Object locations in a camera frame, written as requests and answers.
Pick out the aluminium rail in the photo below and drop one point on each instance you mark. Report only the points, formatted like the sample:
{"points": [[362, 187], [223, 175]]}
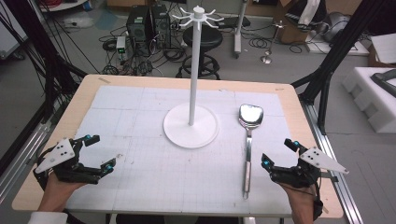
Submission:
{"points": [[18, 163], [325, 146]]}

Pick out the white flat board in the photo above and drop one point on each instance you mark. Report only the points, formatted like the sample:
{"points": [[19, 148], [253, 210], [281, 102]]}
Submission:
{"points": [[384, 46]]}

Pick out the white hook stand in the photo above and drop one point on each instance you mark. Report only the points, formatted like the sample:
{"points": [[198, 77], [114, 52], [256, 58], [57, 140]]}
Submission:
{"points": [[194, 77]]}

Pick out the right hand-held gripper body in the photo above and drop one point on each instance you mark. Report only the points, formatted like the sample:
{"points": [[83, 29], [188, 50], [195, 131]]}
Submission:
{"points": [[299, 175]]}

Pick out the chrome floor stand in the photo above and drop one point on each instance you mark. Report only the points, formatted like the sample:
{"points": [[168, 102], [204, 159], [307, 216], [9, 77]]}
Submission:
{"points": [[266, 59]]}

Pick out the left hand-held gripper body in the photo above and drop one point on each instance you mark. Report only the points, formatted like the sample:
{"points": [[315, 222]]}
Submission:
{"points": [[67, 169]]}

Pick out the white rolling stand post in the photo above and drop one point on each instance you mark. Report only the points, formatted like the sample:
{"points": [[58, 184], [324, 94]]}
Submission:
{"points": [[239, 34]]}

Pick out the black round stool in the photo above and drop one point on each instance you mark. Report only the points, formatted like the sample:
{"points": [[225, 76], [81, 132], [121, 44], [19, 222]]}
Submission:
{"points": [[211, 39]]}

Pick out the person's left hand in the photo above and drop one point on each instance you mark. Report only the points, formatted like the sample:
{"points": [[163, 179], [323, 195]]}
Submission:
{"points": [[57, 194]]}

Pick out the small grey box green light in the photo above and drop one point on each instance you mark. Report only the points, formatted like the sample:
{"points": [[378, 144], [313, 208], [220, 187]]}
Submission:
{"points": [[120, 43]]}

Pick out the white round table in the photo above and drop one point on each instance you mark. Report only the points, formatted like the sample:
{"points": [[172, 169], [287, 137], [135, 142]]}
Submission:
{"points": [[59, 4]]}

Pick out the black computer tower green stickers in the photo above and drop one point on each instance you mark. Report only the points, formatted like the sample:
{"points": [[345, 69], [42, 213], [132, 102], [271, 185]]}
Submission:
{"points": [[137, 26]]}

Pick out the white grid mat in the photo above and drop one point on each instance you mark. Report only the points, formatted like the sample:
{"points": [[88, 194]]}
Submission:
{"points": [[140, 124]]}

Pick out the white foam block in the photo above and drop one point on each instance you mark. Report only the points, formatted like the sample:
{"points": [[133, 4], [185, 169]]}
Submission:
{"points": [[367, 102]]}

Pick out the large cardboard box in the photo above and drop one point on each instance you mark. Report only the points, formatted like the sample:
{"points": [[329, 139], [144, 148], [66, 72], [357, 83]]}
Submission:
{"points": [[288, 34]]}

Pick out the person's right hand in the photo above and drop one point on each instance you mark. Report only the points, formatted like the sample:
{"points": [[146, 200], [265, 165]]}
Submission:
{"points": [[302, 202]]}

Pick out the dark grey curved object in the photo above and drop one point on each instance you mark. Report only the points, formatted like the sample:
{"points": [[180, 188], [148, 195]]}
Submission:
{"points": [[386, 82]]}

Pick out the metal spatula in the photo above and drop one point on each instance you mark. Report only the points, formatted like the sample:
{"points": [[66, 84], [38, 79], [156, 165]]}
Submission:
{"points": [[250, 116]]}

